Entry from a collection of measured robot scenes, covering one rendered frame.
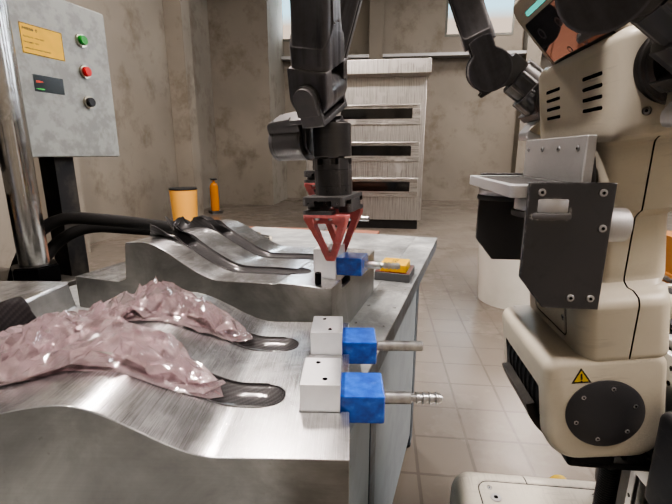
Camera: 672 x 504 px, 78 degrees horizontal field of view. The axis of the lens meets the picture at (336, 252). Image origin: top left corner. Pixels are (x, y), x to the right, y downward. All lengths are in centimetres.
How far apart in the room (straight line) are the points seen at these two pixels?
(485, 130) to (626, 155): 980
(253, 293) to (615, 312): 51
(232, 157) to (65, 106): 804
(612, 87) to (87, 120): 124
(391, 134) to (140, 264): 546
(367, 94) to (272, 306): 558
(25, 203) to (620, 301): 112
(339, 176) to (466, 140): 976
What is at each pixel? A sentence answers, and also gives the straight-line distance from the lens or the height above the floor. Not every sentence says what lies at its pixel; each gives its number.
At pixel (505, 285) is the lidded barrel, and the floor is 18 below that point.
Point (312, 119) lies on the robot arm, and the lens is 59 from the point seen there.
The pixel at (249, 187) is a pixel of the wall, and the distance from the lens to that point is 924.
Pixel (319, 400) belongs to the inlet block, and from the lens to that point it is 39.
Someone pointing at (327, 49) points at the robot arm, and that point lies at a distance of 57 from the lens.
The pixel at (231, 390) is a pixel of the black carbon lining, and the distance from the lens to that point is 44.
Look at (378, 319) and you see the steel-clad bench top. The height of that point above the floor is 80.
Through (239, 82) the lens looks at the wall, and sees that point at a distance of 936.
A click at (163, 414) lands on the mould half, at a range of 39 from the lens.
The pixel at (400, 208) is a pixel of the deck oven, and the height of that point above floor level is 31.
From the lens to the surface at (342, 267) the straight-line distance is 63.
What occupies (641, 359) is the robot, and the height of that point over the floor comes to 81.
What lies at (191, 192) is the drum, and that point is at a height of 55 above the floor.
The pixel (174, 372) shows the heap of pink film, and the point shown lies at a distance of 41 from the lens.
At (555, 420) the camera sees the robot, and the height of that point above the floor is 71.
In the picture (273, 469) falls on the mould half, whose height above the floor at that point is 85.
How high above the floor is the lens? 108
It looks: 13 degrees down
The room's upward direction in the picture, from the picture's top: straight up
